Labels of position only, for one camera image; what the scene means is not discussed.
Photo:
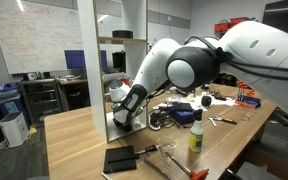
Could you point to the white air purifier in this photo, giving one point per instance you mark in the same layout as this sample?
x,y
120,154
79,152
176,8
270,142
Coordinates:
x,y
14,130

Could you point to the clear glass beaker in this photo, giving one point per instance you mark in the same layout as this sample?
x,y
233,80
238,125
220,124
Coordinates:
x,y
167,144

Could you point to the grey chair seat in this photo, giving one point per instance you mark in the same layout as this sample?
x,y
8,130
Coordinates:
x,y
257,171

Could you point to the black round disc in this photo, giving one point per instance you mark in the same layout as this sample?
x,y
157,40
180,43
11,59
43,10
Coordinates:
x,y
122,34

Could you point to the silver wrench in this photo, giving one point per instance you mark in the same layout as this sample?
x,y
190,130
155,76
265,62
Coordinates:
x,y
212,121

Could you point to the blue recycling bin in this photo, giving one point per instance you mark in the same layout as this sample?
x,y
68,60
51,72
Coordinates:
x,y
9,103

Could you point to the white paper sheets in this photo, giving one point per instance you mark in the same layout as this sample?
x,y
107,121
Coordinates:
x,y
195,100

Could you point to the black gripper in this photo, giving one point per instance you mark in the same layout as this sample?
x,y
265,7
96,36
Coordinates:
x,y
122,127

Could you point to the red box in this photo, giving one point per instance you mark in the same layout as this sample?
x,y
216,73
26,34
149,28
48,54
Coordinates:
x,y
229,25

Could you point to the white wooden shelf unit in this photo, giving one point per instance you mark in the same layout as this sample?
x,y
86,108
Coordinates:
x,y
90,66

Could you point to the black digital caliper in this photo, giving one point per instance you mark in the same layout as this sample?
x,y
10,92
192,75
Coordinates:
x,y
150,148

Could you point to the spray bottle with yellow label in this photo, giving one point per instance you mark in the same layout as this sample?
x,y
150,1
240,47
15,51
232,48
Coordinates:
x,y
196,140

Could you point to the dark computer monitor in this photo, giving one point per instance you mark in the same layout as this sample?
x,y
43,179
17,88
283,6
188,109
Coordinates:
x,y
119,60

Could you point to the black flat notebook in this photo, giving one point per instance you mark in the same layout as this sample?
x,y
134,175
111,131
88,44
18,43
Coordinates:
x,y
119,160

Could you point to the blue stand with orange tools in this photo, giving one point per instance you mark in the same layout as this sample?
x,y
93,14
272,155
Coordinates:
x,y
249,100

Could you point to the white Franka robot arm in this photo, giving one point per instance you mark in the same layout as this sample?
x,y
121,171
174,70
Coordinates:
x,y
250,50

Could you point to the blue screen monitor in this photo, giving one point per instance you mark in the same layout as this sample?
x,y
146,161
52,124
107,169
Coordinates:
x,y
74,59

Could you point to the black metal cart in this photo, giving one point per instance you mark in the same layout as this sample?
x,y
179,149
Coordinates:
x,y
40,100

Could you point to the thin metal rod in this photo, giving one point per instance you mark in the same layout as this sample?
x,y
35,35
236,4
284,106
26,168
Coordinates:
x,y
157,169

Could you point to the flat black box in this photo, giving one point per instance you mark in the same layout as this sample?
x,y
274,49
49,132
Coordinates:
x,y
181,106

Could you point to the large wall whiteboard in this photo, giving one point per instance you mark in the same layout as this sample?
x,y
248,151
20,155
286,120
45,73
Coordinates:
x,y
34,33

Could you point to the brown wooden desk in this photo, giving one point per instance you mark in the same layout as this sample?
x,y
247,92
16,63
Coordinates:
x,y
74,87

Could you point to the blue box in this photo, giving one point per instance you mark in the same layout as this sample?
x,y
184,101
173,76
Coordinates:
x,y
183,117

